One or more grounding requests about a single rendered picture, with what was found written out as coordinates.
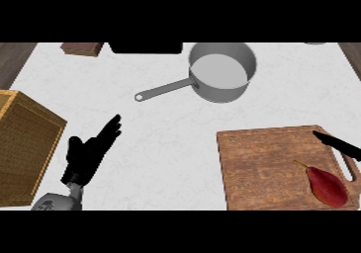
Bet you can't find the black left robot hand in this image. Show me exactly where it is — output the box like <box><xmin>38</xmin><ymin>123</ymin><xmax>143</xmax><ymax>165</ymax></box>
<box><xmin>60</xmin><ymin>114</ymin><xmax>125</xmax><ymax>188</ymax></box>

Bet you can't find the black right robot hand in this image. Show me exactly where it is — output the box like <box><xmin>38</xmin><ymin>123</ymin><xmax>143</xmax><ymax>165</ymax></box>
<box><xmin>311</xmin><ymin>129</ymin><xmax>361</xmax><ymax>168</ymax></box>

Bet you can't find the red pear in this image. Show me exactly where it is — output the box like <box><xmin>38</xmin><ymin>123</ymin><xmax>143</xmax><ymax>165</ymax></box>
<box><xmin>292</xmin><ymin>159</ymin><xmax>351</xmax><ymax>210</ymax></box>

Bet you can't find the brown wooden cutting board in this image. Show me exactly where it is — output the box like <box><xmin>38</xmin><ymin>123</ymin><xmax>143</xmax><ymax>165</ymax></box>
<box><xmin>215</xmin><ymin>124</ymin><xmax>361</xmax><ymax>211</ymax></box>

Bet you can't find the grey metal pot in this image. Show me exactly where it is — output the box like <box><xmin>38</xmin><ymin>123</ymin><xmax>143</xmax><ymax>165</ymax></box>
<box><xmin>134</xmin><ymin>42</ymin><xmax>260</xmax><ymax>105</ymax></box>

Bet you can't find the tan wicker basket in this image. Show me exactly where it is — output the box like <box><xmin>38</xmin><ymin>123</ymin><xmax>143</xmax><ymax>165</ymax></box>
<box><xmin>0</xmin><ymin>88</ymin><xmax>69</xmax><ymax>209</ymax></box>

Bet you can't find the small brown wooden block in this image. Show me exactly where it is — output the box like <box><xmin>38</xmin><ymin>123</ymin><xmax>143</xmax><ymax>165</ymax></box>
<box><xmin>60</xmin><ymin>42</ymin><xmax>106</xmax><ymax>58</ymax></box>

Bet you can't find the black appliance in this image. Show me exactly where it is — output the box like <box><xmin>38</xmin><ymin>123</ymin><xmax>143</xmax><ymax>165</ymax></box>
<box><xmin>107</xmin><ymin>42</ymin><xmax>184</xmax><ymax>55</ymax></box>

